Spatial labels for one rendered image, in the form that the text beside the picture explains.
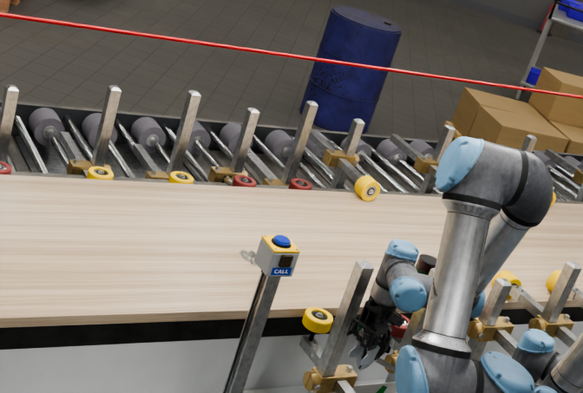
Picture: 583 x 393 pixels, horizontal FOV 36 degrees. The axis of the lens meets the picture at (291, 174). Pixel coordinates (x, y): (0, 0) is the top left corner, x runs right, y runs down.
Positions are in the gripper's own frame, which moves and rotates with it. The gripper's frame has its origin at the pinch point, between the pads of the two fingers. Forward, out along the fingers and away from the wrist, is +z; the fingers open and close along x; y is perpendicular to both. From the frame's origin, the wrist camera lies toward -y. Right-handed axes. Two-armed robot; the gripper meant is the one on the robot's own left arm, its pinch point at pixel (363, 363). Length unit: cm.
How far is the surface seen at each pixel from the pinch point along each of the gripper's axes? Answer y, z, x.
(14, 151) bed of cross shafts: -4, 20, -162
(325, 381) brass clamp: 2.6, 9.4, -6.9
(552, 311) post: -68, -9, 17
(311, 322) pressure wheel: -4.0, 2.0, -20.6
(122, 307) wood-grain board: 40, 2, -46
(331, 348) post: 2.9, -0.1, -8.3
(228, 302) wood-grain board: 12.1, 1.8, -37.0
